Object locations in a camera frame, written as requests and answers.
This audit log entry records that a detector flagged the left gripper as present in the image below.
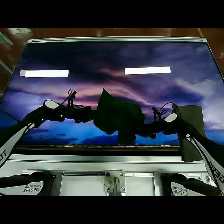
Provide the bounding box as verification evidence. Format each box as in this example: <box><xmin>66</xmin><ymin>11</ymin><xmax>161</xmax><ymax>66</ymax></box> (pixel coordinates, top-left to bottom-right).
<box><xmin>73</xmin><ymin>105</ymin><xmax>98</xmax><ymax>124</ymax></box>

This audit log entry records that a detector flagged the dark green shirt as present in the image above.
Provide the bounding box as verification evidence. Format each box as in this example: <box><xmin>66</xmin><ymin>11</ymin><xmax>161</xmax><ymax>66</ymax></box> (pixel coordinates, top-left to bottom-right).
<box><xmin>93</xmin><ymin>88</ymin><xmax>146</xmax><ymax>145</ymax></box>

